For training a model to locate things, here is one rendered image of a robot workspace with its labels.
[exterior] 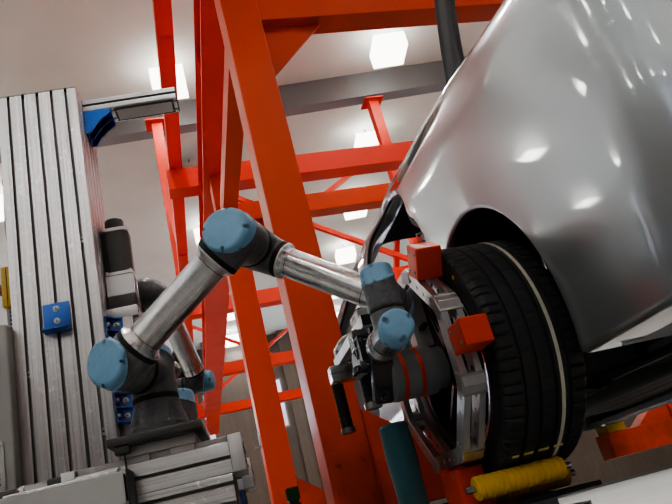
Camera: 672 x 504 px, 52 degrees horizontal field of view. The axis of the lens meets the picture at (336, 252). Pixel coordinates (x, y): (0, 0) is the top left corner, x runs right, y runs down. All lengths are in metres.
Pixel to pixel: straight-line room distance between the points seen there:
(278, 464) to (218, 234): 2.81
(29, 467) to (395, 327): 1.08
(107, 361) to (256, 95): 1.53
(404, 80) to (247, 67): 7.52
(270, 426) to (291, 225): 1.97
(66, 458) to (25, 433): 0.13
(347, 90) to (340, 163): 4.50
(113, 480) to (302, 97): 8.75
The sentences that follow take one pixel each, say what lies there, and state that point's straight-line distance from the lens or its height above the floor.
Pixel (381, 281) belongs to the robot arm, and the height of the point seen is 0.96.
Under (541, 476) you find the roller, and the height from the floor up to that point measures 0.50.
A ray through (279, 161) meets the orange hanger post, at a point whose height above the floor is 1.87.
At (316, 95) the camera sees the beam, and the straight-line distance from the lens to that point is 10.11.
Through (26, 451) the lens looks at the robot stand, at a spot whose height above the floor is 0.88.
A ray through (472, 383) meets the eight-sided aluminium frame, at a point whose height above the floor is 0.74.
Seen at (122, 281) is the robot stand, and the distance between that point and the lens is 2.21.
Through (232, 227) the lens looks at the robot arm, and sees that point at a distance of 1.62.
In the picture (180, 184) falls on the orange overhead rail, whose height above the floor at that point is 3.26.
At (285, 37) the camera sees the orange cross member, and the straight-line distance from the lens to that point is 3.23.
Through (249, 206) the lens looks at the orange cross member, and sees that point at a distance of 4.86.
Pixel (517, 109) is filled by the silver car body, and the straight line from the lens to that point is 1.88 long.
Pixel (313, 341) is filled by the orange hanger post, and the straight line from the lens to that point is 2.45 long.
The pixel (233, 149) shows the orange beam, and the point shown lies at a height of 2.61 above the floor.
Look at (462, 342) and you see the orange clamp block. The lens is 1.67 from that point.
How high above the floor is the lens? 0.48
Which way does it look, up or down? 22 degrees up
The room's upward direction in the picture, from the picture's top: 15 degrees counter-clockwise
